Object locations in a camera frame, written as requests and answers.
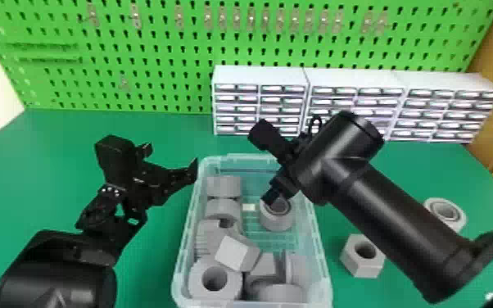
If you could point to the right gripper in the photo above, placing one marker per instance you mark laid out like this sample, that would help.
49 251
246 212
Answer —
285 182

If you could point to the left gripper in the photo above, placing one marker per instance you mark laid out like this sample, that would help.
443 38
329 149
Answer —
149 187

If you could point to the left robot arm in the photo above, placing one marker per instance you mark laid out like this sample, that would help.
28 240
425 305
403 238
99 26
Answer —
57 275

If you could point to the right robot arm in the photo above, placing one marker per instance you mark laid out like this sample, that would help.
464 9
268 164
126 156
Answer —
392 215

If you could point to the clear bin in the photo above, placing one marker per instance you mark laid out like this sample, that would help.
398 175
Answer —
315 258

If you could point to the grey nut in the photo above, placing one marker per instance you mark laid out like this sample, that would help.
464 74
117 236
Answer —
207 241
267 266
361 256
237 253

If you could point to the white drawer cabinet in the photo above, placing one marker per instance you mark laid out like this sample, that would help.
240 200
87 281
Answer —
259 101
358 96
448 112

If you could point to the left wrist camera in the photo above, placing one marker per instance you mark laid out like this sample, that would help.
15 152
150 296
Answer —
115 159

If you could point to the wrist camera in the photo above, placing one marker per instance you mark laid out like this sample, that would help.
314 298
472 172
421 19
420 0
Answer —
269 138
115 159

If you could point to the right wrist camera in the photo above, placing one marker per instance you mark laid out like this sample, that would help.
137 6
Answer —
269 138

